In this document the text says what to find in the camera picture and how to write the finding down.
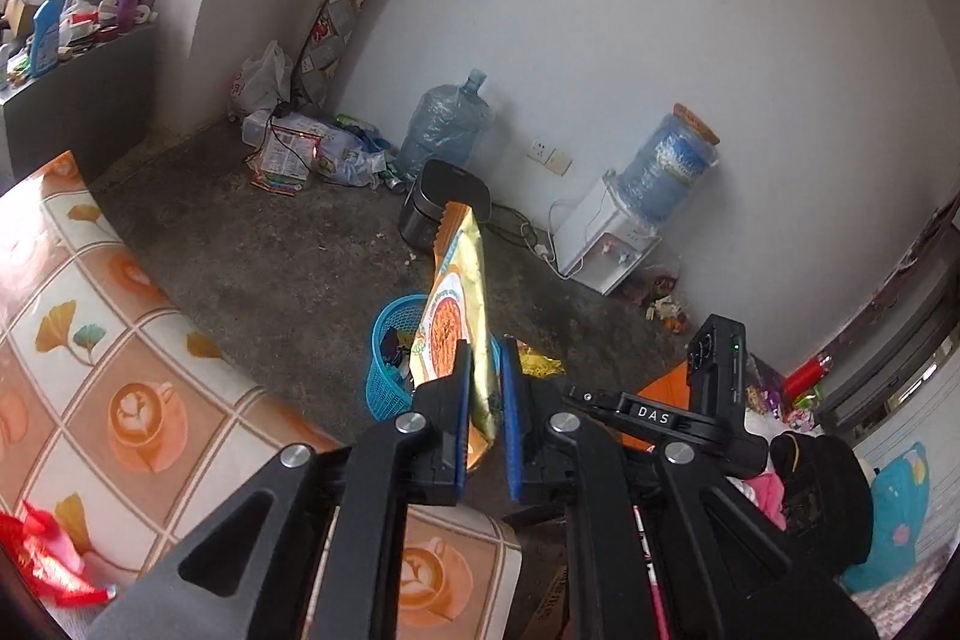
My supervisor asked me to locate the gold foil wrapper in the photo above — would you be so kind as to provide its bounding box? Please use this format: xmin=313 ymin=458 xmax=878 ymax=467
xmin=517 ymin=344 xmax=565 ymax=380

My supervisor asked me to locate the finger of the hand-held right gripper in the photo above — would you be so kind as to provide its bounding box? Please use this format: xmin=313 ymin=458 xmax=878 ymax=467
xmin=564 ymin=385 xmax=637 ymax=423

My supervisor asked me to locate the blue detergent bottle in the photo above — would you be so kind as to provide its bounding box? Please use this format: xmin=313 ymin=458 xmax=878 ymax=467
xmin=28 ymin=0 xmax=65 ymax=79

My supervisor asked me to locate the empty clear water jug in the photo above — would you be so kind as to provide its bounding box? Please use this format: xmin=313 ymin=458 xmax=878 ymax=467
xmin=395 ymin=70 xmax=496 ymax=180

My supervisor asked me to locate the blue labelled water bottle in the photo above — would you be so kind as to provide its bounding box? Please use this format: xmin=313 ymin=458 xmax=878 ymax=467
xmin=616 ymin=111 xmax=719 ymax=225

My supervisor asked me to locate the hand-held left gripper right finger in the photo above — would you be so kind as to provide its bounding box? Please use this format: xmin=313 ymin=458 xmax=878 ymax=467
xmin=499 ymin=335 xmax=878 ymax=640

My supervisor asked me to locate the white water dispenser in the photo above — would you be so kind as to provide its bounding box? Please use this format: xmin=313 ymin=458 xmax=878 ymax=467
xmin=556 ymin=171 xmax=662 ymax=296

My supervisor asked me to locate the pile of snack packets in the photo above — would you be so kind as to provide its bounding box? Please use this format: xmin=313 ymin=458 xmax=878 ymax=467
xmin=244 ymin=111 xmax=323 ymax=195

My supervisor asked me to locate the blue plastic mesh basket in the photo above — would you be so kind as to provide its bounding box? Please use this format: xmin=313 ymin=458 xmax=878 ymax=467
xmin=365 ymin=293 xmax=502 ymax=422

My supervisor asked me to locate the white plastic bag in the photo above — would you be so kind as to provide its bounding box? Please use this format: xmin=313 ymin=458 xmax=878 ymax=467
xmin=227 ymin=40 xmax=295 ymax=120

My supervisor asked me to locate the grey ledge cabinet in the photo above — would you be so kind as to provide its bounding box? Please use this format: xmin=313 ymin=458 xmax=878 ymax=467
xmin=0 ymin=21 xmax=162 ymax=180

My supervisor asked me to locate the patterned rolled mat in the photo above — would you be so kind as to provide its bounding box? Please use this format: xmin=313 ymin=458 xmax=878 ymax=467
xmin=289 ymin=0 xmax=410 ymax=109

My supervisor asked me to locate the heap of colourful wrappers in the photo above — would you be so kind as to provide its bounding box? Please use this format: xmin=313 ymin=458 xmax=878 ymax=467
xmin=626 ymin=265 xmax=691 ymax=333

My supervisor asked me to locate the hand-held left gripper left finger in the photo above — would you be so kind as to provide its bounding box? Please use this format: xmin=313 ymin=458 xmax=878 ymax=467
xmin=86 ymin=340 xmax=475 ymax=640

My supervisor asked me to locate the pink cloth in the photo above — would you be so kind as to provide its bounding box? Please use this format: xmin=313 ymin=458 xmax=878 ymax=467
xmin=731 ymin=471 xmax=788 ymax=532

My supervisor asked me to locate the clear bag of packets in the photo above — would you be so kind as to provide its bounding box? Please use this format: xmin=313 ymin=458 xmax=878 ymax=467
xmin=311 ymin=119 xmax=395 ymax=187

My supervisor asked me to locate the gold orange noodle packet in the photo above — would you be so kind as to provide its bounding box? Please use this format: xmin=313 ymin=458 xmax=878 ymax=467
xmin=409 ymin=199 xmax=502 ymax=476

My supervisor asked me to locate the cardboard box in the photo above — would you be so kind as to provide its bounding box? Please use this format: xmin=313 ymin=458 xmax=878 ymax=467
xmin=521 ymin=561 xmax=571 ymax=640

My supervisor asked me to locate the blue cartoon pillow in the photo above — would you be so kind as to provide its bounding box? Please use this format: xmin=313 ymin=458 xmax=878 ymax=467
xmin=840 ymin=441 xmax=931 ymax=596

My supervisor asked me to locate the red can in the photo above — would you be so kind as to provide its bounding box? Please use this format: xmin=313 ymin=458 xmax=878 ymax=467
xmin=784 ymin=351 xmax=833 ymax=397

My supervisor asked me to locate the white power cable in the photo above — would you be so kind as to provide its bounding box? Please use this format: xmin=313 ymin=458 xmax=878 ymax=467
xmin=534 ymin=196 xmax=582 ymax=281

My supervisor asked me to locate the red plastic wrapper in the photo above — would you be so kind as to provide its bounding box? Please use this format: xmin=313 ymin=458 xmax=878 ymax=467
xmin=0 ymin=501 xmax=117 ymax=607

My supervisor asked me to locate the black rice cooker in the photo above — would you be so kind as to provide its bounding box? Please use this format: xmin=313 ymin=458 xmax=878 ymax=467
xmin=397 ymin=160 xmax=494 ymax=251

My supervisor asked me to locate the black cloth bag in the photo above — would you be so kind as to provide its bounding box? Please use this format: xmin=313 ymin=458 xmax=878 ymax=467
xmin=769 ymin=430 xmax=875 ymax=570

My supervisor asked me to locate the patterned tablecloth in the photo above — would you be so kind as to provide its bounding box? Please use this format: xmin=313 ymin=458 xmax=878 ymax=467
xmin=0 ymin=151 xmax=522 ymax=640

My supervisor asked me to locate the black power cable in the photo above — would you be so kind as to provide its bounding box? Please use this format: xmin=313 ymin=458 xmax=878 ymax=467
xmin=487 ymin=201 xmax=541 ymax=247

